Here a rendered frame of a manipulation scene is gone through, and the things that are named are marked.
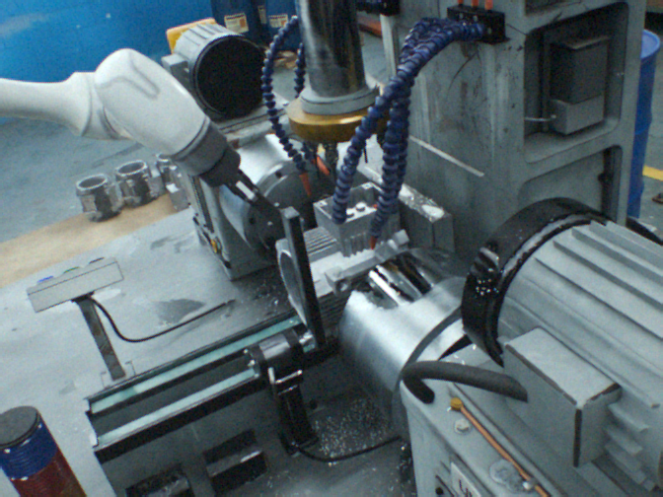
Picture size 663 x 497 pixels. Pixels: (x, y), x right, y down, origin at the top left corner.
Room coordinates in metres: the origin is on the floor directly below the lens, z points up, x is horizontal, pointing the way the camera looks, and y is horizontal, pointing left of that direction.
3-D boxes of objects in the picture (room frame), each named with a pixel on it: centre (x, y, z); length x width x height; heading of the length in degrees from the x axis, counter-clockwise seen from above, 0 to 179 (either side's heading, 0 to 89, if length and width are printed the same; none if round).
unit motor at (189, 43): (1.59, 0.23, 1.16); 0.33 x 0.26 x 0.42; 20
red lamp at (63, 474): (0.53, 0.38, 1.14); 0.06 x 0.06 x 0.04
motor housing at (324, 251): (1.00, -0.02, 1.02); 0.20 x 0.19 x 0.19; 111
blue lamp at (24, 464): (0.53, 0.38, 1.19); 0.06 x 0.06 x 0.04
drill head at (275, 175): (1.33, 0.10, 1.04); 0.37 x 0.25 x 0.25; 20
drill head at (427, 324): (0.69, -0.14, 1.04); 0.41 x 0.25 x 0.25; 20
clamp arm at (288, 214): (0.83, 0.05, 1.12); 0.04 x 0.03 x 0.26; 110
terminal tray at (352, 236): (1.01, -0.06, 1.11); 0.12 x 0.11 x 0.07; 111
